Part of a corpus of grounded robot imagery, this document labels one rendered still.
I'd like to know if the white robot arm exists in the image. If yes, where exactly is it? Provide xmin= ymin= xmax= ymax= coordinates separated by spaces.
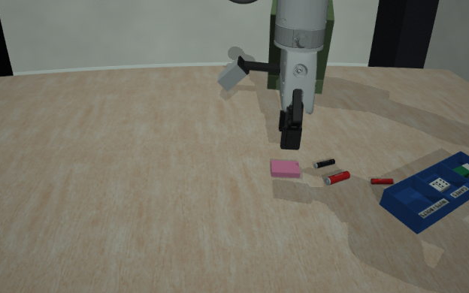
xmin=217 ymin=0 xmax=328 ymax=92

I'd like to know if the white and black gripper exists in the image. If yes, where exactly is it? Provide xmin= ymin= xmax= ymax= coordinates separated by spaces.
xmin=274 ymin=41 xmax=324 ymax=150

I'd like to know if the white domino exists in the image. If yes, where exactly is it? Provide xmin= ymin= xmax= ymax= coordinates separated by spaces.
xmin=429 ymin=178 xmax=450 ymax=192

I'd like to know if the blue compartment tray with labels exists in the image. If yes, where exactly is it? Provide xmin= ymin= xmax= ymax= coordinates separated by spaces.
xmin=380 ymin=151 xmax=469 ymax=234

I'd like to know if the pink rectangular block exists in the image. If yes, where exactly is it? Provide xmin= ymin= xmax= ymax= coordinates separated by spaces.
xmin=271 ymin=160 xmax=300 ymax=178

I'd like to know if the green and white eraser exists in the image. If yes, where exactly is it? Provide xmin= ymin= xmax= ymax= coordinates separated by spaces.
xmin=453 ymin=163 xmax=469 ymax=178

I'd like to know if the black battery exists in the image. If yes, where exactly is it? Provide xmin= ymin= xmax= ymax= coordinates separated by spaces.
xmin=313 ymin=159 xmax=335 ymax=169

